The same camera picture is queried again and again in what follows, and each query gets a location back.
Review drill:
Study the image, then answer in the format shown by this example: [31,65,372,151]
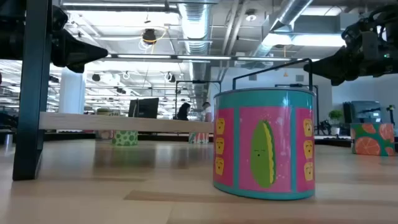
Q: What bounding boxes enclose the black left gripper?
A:
[0,0,109,74]

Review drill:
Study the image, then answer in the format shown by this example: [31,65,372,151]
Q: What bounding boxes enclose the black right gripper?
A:
[303,2,398,86]

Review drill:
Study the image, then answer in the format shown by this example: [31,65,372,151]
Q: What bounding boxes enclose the orange slice print can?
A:
[350,122,396,157]

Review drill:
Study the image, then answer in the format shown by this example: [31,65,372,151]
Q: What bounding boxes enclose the green dotted tin can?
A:
[111,129,139,147]

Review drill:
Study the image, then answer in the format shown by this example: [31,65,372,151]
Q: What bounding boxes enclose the watermelon print tin can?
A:
[188,132,210,145]

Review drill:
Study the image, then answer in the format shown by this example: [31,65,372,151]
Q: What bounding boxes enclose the white column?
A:
[58,67,86,114]

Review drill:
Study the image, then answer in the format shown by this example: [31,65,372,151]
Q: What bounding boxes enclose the green potted plant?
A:
[328,109,344,135]

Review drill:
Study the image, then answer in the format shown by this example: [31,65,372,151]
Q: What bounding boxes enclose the black ceiling-mounted device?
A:
[142,28,158,45]

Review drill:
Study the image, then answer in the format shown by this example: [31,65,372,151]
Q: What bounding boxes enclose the black computer monitor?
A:
[128,97,160,119]

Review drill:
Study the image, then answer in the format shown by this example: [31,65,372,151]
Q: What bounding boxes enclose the teal pink corn can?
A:
[213,88,317,201]

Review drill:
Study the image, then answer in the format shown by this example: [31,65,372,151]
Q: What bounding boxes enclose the person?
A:
[200,101,213,123]
[176,102,192,121]

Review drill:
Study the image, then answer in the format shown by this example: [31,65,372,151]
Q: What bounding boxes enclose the silver ventilation duct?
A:
[177,0,214,111]

